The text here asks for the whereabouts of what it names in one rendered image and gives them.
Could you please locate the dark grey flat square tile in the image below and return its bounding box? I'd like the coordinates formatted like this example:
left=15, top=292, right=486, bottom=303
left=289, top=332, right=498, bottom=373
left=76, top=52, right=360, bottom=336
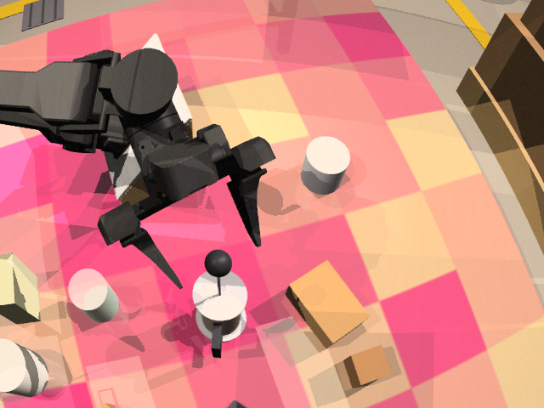
left=229, top=400, right=246, bottom=408

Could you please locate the french press with black knob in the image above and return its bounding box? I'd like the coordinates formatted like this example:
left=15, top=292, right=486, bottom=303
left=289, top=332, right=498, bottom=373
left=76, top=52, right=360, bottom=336
left=192, top=249, right=247, bottom=359

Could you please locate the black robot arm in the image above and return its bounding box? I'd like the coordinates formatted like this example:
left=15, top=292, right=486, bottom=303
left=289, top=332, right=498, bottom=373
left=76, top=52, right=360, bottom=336
left=0, top=48, right=232, bottom=201

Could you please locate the black cylinder with white top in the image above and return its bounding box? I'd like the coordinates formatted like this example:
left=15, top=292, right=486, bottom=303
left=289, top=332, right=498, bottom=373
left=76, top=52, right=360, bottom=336
left=301, top=136, right=351, bottom=195

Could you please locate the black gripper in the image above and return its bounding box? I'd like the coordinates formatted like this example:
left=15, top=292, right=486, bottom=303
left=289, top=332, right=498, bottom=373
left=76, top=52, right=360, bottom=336
left=97, top=114, right=276, bottom=290

